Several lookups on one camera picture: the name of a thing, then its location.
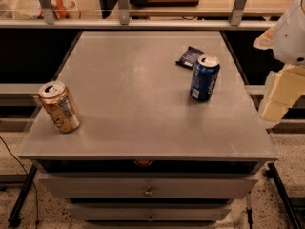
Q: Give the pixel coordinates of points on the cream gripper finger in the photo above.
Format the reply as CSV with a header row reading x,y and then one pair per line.
x,y
266,40

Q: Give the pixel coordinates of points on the blue pepsi can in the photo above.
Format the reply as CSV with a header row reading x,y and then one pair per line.
x,y
205,73

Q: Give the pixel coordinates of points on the orange soda can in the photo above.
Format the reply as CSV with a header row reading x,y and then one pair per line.
x,y
58,102

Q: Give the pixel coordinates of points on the dark blue snack bag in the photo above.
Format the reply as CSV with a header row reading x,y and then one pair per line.
x,y
189,57

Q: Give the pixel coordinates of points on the black right floor stand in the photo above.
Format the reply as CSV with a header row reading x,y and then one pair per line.
x,y
294,206

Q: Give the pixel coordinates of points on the black floor stand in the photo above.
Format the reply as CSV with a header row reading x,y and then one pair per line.
x,y
294,206
14,219

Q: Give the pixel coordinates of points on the grey drawer cabinet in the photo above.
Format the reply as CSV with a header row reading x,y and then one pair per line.
x,y
140,127

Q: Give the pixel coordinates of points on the upper drawer knob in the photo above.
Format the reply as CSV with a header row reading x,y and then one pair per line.
x,y
148,193

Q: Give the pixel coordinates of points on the drawer knob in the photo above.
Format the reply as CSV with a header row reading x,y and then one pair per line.
x,y
148,193
150,217

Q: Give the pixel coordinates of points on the orange white plastic bag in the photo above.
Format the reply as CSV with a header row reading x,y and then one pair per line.
x,y
63,9

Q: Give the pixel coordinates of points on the lower drawer knob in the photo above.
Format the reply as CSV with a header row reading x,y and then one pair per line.
x,y
150,217

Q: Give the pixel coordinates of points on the black left floor stand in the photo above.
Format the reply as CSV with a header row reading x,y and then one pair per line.
x,y
14,219

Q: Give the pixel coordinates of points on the metal shelf rail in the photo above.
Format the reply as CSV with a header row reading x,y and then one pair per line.
x,y
209,15

